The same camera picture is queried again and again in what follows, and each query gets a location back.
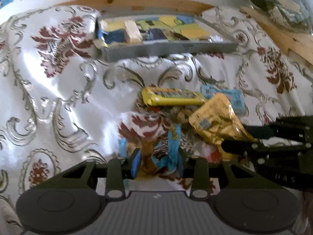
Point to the clear plastic bag with cloth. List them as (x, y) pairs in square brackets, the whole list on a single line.
[(276, 2)]

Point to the white floral printed blanket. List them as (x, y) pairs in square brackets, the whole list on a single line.
[(61, 90)]

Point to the dark navy snack packet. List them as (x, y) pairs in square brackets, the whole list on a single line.
[(156, 34)]

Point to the blue and gold snack packet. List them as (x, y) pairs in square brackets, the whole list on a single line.
[(161, 151)]

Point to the grey tray with painted picture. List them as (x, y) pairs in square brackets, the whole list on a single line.
[(171, 50)]

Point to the gold foil snack packet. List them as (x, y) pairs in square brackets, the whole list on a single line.
[(215, 120)]

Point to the yellow snack bar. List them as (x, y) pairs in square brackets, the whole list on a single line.
[(171, 97)]

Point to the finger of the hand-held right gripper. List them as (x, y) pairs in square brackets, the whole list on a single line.
[(259, 131), (239, 147)]

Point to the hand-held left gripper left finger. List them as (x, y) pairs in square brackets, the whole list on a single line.
[(136, 162)]

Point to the light blue snack packet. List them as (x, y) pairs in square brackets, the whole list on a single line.
[(233, 100)]

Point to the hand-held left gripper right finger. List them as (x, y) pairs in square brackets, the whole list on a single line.
[(182, 166)]

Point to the red white snack packet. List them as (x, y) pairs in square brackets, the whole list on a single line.
[(212, 153)]

